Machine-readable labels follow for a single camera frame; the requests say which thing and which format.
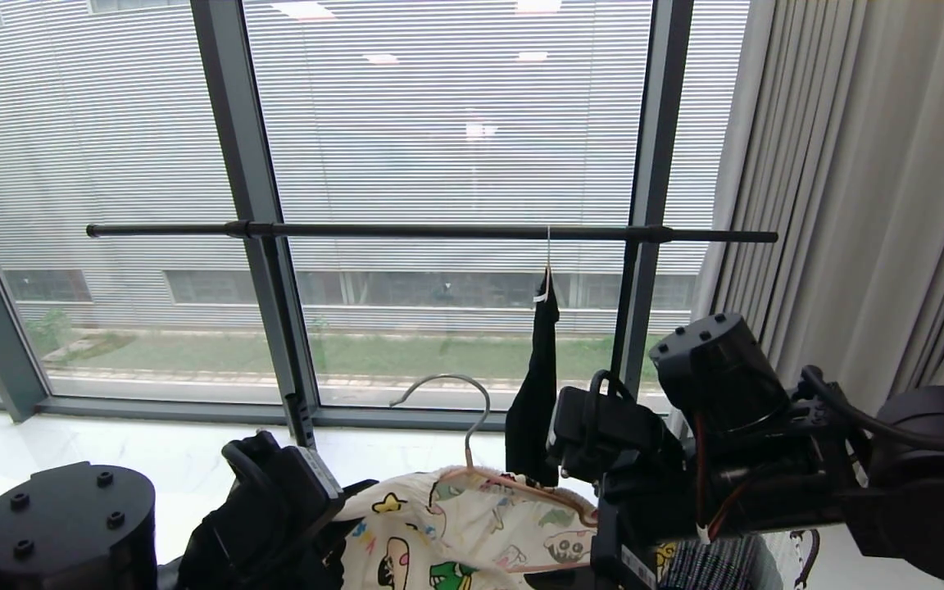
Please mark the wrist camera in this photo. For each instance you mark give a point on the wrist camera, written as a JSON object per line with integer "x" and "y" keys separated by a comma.
{"x": 603, "y": 426}
{"x": 292, "y": 492}

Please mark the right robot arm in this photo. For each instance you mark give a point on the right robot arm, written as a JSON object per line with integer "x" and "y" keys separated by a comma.
{"x": 767, "y": 426}

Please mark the window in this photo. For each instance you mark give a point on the window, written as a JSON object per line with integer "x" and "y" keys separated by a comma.
{"x": 439, "y": 123}

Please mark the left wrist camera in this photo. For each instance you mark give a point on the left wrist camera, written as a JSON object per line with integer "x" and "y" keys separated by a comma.
{"x": 292, "y": 492}

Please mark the white laundry basket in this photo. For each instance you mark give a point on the white laundry basket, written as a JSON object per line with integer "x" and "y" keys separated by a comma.
{"x": 718, "y": 565}

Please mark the black garment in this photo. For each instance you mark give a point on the black garment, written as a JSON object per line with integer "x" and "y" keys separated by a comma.
{"x": 537, "y": 393}

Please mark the pink clothes hanger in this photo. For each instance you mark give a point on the pink clothes hanger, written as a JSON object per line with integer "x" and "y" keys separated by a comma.
{"x": 549, "y": 262}
{"x": 472, "y": 447}

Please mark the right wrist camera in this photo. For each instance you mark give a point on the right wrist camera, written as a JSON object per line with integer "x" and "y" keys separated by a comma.
{"x": 603, "y": 426}

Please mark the beige curtain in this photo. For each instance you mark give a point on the beige curtain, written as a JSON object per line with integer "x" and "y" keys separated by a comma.
{"x": 849, "y": 205}

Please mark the black clothes rack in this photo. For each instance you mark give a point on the black clothes rack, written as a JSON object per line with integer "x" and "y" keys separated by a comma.
{"x": 439, "y": 232}

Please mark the cream printed garment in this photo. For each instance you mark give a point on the cream printed garment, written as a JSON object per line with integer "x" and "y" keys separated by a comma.
{"x": 456, "y": 533}

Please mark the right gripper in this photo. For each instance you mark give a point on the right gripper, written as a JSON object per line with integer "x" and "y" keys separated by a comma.
{"x": 644, "y": 508}

